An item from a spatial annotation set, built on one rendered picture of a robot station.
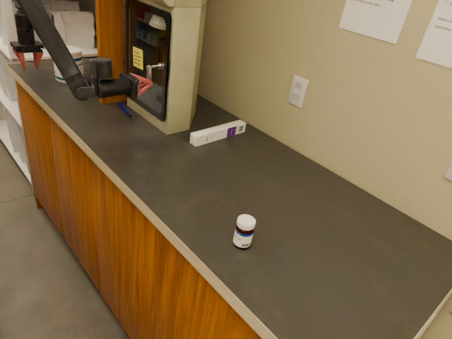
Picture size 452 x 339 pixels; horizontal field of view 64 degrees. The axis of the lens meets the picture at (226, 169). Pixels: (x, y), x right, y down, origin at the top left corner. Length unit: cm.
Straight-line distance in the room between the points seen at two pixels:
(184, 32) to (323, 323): 100
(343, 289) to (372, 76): 71
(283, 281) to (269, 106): 88
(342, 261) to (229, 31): 113
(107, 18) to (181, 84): 41
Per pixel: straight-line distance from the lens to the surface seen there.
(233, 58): 172
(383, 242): 116
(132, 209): 123
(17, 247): 239
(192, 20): 136
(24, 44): 160
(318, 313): 89
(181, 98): 142
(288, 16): 151
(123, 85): 130
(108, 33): 162
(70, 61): 125
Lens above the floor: 160
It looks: 31 degrees down
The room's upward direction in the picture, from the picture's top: 10 degrees clockwise
